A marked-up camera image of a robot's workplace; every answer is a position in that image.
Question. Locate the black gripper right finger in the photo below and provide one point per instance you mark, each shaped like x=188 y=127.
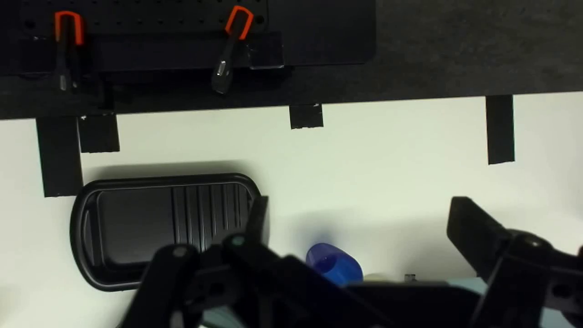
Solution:
x=529 y=280

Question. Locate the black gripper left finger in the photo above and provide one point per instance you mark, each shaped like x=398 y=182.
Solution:
x=201 y=293

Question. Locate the blue plastic cup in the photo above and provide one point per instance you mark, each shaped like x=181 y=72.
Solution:
x=334 y=262

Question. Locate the black ridged grill tray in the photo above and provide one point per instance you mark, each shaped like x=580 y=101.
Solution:
x=139 y=225

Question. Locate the long black tape strip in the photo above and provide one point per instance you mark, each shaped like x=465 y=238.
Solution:
x=502 y=131
x=59 y=158

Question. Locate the short black tape strip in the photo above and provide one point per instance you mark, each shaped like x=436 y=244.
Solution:
x=305 y=116
x=99 y=132

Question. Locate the orange black spring clamp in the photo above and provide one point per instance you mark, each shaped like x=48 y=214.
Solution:
x=66 y=38
x=234 y=38

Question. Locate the black pegboard panel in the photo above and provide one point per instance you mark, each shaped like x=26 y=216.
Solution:
x=316 y=30

